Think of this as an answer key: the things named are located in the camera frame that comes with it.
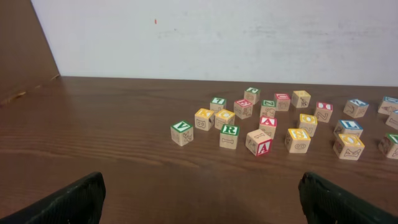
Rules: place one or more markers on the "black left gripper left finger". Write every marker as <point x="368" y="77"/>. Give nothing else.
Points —
<point x="80" y="202"/>

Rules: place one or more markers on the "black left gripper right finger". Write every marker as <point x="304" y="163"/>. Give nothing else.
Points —
<point x="325" y="202"/>

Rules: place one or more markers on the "yellow o block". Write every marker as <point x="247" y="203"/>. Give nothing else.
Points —
<point x="308" y="123"/>
<point x="348" y="147"/>

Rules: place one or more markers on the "green B block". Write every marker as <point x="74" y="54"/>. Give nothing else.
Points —
<point x="388" y="146"/>

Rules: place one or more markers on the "green R block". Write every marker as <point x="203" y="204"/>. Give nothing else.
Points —
<point x="229" y="136"/>

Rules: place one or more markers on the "yellow S block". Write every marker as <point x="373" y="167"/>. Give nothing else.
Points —
<point x="297" y="141"/>

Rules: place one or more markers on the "blue L block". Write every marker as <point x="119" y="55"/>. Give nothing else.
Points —
<point x="344" y="126"/>

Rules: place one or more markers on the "tilted red A block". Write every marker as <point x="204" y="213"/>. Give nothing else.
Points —
<point x="258" y="142"/>

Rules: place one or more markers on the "red I block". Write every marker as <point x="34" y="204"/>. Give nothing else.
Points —
<point x="323" y="112"/>

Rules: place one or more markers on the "blue 2 block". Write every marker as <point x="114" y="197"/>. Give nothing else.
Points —
<point x="355" y="108"/>

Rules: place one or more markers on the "plain yellow top block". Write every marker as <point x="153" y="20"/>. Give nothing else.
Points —
<point x="300" y="99"/>

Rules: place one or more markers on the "blue P block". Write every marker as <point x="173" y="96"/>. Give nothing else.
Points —
<point x="392" y="120"/>

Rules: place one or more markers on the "red U block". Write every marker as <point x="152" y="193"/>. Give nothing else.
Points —
<point x="282" y="101"/>

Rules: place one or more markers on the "green Z block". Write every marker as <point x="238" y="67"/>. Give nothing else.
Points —
<point x="268" y="108"/>

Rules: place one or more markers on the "blue D block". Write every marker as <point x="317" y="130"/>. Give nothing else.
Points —
<point x="387" y="105"/>

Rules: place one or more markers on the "green V block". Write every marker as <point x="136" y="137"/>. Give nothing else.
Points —
<point x="182" y="132"/>

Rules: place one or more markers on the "red E block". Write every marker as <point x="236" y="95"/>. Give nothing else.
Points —
<point x="243" y="108"/>

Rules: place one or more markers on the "green J block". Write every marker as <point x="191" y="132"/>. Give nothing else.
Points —
<point x="252" y="94"/>

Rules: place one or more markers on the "yellow C block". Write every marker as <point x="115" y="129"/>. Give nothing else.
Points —
<point x="224" y="117"/>

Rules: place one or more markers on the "green 7 block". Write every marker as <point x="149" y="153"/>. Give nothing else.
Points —
<point x="217" y="104"/>

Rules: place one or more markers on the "yellow K block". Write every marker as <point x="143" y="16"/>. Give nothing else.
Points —
<point x="204" y="119"/>

